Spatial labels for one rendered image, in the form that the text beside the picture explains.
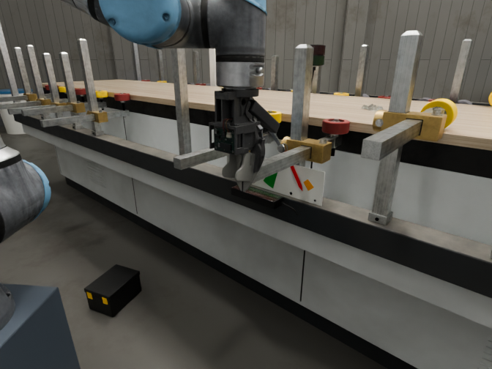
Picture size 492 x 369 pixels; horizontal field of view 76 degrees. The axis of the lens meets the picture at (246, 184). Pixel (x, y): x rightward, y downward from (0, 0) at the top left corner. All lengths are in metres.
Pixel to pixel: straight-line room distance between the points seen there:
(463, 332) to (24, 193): 1.23
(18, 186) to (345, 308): 1.11
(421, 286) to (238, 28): 0.72
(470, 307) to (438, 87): 4.92
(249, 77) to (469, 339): 0.99
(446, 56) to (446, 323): 4.79
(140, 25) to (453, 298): 0.84
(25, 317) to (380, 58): 5.10
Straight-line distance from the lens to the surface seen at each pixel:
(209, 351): 1.42
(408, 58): 0.76
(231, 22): 0.58
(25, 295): 0.87
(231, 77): 0.58
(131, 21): 0.46
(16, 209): 0.82
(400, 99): 0.77
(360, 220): 0.85
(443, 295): 0.92
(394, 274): 0.92
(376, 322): 1.31
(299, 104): 0.87
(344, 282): 1.27
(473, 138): 0.96
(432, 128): 0.75
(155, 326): 1.55
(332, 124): 0.97
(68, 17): 6.03
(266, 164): 0.70
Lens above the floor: 1.08
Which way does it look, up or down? 22 degrees down
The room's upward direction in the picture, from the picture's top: straight up
